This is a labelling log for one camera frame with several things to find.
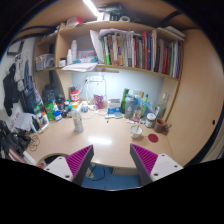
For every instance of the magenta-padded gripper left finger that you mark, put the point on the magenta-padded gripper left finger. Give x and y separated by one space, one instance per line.
59 166

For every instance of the clear glass bottle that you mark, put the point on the clear glass bottle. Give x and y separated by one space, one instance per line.
161 108

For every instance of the ceiling tube light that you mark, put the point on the ceiling tube light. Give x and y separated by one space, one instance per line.
90 7

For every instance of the blue hanging garment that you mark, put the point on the blue hanging garment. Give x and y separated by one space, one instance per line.
29 90

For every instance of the black bundle of gear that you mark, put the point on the black bundle of gear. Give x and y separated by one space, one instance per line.
13 140

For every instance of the white cup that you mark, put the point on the white cup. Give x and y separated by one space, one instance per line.
136 133

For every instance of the white wall power outlet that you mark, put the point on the white wall power outlet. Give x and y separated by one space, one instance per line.
95 79

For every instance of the tan-capped clear bottle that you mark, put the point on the tan-capped clear bottle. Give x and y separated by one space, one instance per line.
138 108

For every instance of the white jar with label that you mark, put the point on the white jar with label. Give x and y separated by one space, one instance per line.
150 120

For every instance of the green-capped glass bottle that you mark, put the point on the green-capped glass bottle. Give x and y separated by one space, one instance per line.
144 106

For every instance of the red and white jar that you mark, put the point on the red and white jar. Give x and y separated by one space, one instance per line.
75 96

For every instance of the white bottle with blue cap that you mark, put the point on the white bottle with blue cap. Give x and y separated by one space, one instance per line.
58 116

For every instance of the dark hanging jacket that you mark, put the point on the dark hanging jacket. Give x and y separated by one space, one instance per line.
10 90

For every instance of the light blue hairbrush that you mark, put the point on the light blue hairbrush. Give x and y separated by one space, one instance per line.
116 115

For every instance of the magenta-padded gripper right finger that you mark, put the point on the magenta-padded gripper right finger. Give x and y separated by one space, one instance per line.
163 165

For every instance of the wooden shelf unit with books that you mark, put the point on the wooden shelf unit with books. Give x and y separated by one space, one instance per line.
133 50

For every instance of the white tube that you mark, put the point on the white tube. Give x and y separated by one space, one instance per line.
132 122

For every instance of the blue chair seat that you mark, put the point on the blue chair seat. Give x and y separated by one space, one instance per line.
116 181

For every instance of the green metallic can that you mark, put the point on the green metallic can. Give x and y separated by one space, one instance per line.
49 111

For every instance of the grey shaker bottle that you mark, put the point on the grey shaker bottle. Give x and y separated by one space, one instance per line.
129 107

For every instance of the black bag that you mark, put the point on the black bag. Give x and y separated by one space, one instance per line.
49 94

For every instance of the brown mug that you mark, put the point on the brown mug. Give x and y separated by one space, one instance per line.
160 126

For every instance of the magenta box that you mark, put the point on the magenta box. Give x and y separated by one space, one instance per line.
98 101

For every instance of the clear yellow-capped drink bottle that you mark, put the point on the clear yellow-capped drink bottle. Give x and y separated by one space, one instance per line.
78 122

